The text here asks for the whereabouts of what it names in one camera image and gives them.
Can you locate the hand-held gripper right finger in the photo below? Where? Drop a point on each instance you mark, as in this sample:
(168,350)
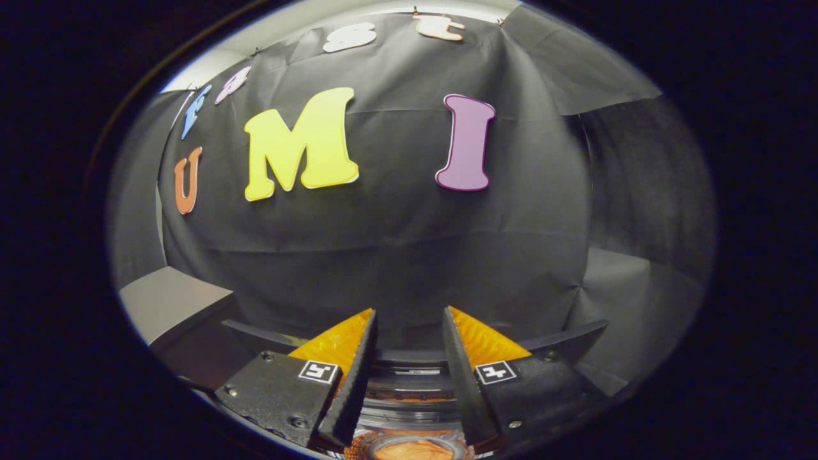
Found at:
(463,383)

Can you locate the grey cabinet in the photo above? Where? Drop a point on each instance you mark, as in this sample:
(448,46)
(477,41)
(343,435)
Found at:
(166,297)

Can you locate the grey washing machine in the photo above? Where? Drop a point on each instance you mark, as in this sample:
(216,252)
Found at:
(409,409)

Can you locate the dark washing machine lid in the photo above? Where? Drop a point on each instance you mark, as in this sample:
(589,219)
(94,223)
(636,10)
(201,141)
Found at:
(409,354)

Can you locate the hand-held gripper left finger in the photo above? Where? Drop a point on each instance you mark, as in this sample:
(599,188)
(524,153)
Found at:
(354,390)

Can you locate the orange polo shirt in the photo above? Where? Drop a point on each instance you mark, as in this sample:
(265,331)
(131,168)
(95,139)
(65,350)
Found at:
(412,450)

